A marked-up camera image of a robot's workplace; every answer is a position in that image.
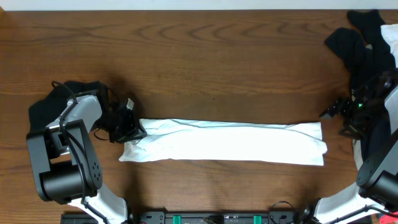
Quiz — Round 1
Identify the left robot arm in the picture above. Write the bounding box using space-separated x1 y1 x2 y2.
26 82 147 223

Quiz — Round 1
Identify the pink trimmed knit item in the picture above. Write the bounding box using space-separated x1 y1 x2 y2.
377 213 397 224

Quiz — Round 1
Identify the dark navy garment pile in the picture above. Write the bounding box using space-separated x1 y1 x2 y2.
325 10 396 91

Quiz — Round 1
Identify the white garment under pile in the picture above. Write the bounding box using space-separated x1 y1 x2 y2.
381 24 398 67

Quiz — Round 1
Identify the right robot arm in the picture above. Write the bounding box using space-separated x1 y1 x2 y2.
296 70 397 223

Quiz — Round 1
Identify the folded black garment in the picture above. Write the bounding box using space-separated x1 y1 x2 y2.
29 81 107 131

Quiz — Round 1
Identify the white t-shirt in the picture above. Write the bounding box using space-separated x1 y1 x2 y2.
119 119 327 166

